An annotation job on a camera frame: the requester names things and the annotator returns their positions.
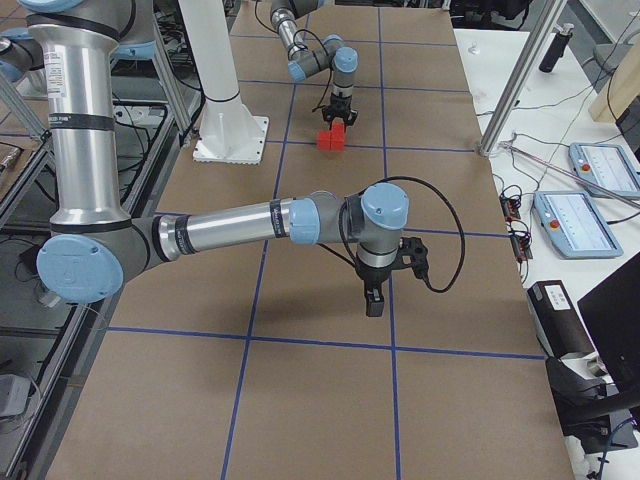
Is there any red block moved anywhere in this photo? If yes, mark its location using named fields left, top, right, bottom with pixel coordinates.
left=329, top=131, right=345, bottom=151
left=317, top=130, right=332, bottom=151

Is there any teach pendant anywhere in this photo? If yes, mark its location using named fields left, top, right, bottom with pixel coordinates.
left=569, top=143, right=639, bottom=200
left=533, top=190, right=624, bottom=259

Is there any black label printer box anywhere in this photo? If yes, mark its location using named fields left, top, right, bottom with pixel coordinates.
left=527, top=280, right=595, bottom=359

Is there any second grey blue robot arm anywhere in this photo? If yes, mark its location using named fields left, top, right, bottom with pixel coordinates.
left=18, top=1, right=415, bottom=317

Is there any brown paper table mat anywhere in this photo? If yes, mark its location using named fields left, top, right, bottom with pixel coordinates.
left=48, top=5, right=573, bottom=479

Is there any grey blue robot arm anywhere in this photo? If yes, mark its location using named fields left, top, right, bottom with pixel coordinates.
left=270, top=0, right=359, bottom=126

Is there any aluminium frame post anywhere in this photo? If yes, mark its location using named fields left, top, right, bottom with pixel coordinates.
left=477, top=0, right=567, bottom=157

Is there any small orange circuit board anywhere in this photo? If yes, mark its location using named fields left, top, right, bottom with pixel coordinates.
left=499, top=185, right=522, bottom=219

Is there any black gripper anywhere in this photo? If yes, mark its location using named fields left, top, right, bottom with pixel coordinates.
left=321, top=94, right=358, bottom=127

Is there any black cylinder handle tool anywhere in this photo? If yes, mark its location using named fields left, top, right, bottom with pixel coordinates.
left=538, top=23, right=575, bottom=73

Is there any black monitor right edge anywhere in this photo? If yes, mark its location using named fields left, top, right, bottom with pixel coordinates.
left=578, top=254, right=640, bottom=391

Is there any teach pendant far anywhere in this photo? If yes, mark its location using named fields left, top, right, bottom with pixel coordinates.
left=569, top=143, right=639, bottom=200

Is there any teach pendant near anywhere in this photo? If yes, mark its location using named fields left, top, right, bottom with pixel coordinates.
left=533, top=190, right=624, bottom=259

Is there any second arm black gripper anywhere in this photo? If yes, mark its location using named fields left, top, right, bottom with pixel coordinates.
left=355, top=259, right=392, bottom=317

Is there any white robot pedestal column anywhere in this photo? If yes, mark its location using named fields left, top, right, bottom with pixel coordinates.
left=177, top=0, right=251, bottom=151

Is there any wooden board right edge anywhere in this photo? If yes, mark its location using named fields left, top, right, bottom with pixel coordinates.
left=584, top=29, right=639, bottom=123

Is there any aluminium frame rack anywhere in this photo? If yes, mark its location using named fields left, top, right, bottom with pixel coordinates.
left=1, top=1, right=195, bottom=479

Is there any grey office chair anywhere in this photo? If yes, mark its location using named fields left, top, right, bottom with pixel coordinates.
left=593, top=44, right=626, bottom=74

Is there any red block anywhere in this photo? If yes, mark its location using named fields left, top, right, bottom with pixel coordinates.
left=330, top=120, right=346, bottom=137

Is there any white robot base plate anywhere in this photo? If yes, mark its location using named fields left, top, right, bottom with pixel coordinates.
left=193, top=114, right=269, bottom=165

